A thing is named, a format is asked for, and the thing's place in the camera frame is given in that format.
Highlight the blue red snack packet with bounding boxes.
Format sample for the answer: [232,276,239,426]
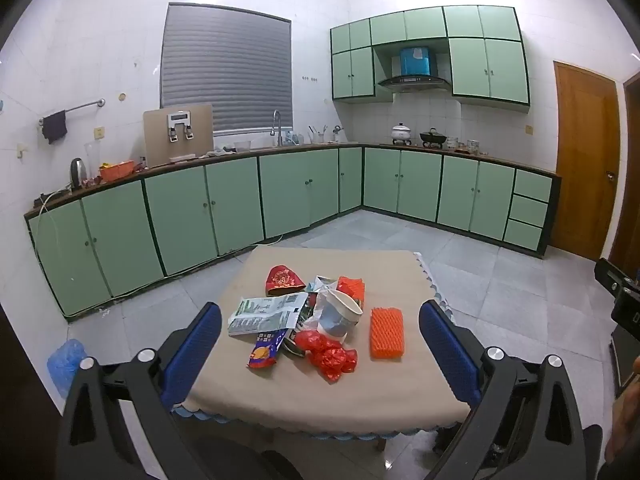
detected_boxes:
[247,328,290,370]

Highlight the orange foam net sleeve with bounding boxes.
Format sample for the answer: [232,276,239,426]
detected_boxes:
[370,308,405,360]

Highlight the green white snack bag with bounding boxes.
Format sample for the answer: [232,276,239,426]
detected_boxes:
[228,292,308,337]

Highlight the red plastic bag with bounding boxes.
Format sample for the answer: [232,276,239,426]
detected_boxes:
[294,330,358,384]

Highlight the red gold paper bag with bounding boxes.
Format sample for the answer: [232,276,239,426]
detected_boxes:
[265,264,306,297]

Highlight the orange foam net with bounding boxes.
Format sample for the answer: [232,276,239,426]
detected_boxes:
[336,276,364,308]

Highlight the white paper cup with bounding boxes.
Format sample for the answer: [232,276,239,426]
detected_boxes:
[316,289,363,342]

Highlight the white blue carton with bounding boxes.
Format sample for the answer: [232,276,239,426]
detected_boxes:
[305,275,337,294]

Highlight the green lower kitchen cabinets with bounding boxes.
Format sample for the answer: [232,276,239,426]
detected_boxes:
[25,145,561,319]

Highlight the person's hand at edge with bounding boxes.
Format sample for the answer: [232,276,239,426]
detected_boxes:
[604,356,640,465]

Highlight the blue plastic bag on floor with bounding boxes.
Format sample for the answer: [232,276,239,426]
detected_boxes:
[47,339,88,399]

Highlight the wooden door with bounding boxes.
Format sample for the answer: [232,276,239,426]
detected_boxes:
[551,62,620,260]

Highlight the black wok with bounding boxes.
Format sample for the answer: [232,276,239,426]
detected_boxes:
[420,128,447,148]

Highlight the orange basin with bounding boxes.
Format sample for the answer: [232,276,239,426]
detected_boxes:
[100,160,136,182]

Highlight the steel electric kettle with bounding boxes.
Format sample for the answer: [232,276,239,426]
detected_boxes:
[70,157,88,192]

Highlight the white enamel pot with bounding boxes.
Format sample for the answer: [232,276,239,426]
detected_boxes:
[390,122,412,146]

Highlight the brown board with dispenser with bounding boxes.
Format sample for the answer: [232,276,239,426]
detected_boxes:
[143,104,214,167]

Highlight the range hood with blue film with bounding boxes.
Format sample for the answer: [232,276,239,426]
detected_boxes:
[376,47,452,93]

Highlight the chrome sink faucet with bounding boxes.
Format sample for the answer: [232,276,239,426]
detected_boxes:
[271,110,282,148]

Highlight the grey window blind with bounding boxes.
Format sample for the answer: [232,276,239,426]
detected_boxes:
[160,2,293,134]

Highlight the green upper wall cabinets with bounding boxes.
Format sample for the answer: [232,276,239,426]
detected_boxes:
[330,4,530,110]

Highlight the dark towel on rail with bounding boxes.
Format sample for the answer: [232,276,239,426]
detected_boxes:
[41,110,67,144]

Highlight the metal towel rail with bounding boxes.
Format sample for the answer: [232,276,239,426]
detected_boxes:
[38,99,106,127]

